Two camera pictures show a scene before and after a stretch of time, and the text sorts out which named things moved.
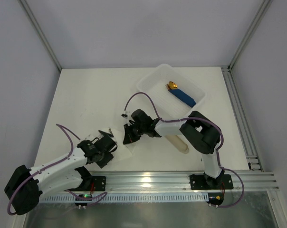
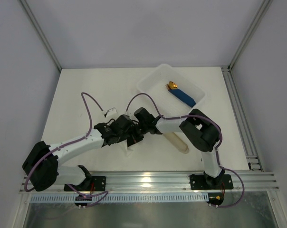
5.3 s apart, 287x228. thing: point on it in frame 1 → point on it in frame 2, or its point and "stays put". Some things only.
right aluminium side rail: [252, 156] stays put
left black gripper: [108, 144] → [133, 137]
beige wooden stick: [179, 145] stays put
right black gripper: [129, 134] stays put
